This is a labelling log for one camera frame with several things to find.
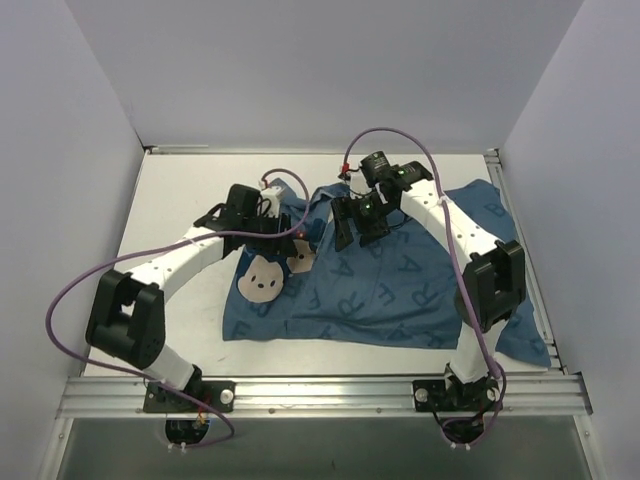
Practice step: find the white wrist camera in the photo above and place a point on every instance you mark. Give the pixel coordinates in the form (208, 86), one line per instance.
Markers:
(273, 195)
(358, 186)

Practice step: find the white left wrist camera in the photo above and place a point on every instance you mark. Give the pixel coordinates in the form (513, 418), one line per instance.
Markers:
(273, 195)

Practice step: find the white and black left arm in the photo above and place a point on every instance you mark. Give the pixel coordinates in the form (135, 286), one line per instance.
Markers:
(128, 320)

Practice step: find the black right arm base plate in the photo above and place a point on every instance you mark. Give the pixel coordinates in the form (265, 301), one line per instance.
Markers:
(441, 397)

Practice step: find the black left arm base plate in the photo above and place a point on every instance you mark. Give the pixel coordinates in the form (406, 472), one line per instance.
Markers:
(218, 394)

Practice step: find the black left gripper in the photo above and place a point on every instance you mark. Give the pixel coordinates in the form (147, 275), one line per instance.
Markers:
(279, 230)

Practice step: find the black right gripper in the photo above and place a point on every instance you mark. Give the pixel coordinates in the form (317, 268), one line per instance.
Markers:
(353, 216)

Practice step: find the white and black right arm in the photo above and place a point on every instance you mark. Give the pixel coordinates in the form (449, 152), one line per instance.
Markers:
(489, 272)

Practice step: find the blue cartoon print pillowcase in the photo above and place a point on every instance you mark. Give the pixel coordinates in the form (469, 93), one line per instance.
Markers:
(395, 292)

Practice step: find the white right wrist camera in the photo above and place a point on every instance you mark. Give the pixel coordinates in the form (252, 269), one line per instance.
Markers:
(358, 186)

